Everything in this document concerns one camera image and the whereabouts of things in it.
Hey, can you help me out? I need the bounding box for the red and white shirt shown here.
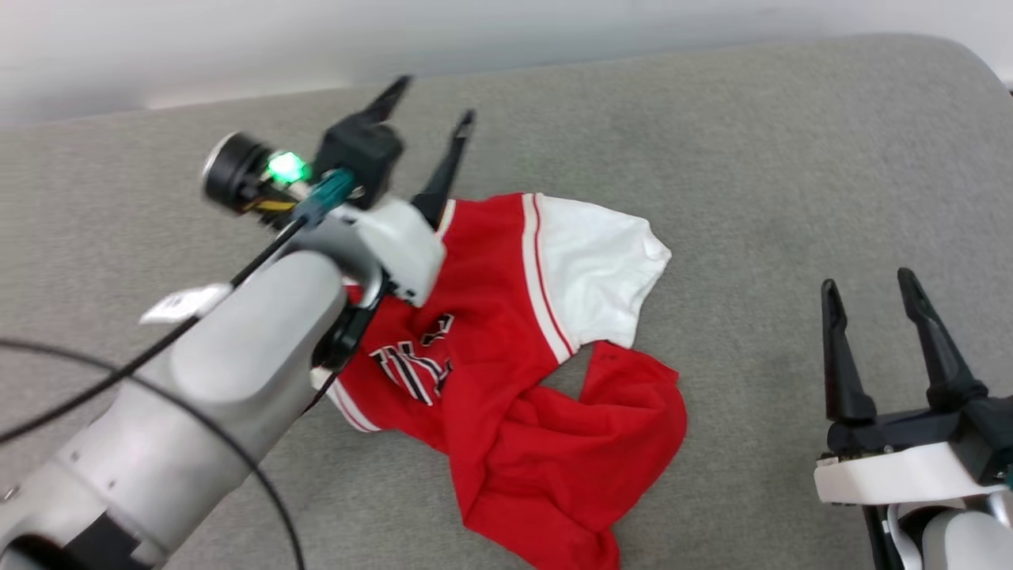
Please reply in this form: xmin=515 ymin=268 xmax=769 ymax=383
xmin=313 ymin=192 xmax=689 ymax=570

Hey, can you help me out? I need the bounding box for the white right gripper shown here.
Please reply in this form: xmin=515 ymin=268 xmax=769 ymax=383
xmin=814 ymin=268 xmax=1013 ymax=506

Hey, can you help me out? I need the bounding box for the black left camera cable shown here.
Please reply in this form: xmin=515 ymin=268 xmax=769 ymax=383
xmin=0 ymin=220 xmax=308 ymax=444

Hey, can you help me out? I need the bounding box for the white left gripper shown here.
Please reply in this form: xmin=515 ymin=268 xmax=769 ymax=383
xmin=315 ymin=74 xmax=476 ymax=373

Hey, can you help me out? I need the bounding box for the teal left camera connector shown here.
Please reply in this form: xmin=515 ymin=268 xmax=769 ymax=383
xmin=293 ymin=168 xmax=358 ymax=227

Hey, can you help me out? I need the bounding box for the white left cable tag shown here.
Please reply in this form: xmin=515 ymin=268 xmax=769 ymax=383
xmin=140 ymin=283 xmax=235 ymax=326

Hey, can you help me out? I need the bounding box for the grey fabric sofa seat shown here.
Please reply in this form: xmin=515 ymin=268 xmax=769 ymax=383
xmin=0 ymin=33 xmax=1013 ymax=570

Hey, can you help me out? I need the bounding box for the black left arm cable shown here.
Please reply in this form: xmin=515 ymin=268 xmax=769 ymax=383
xmin=0 ymin=339 xmax=308 ymax=570

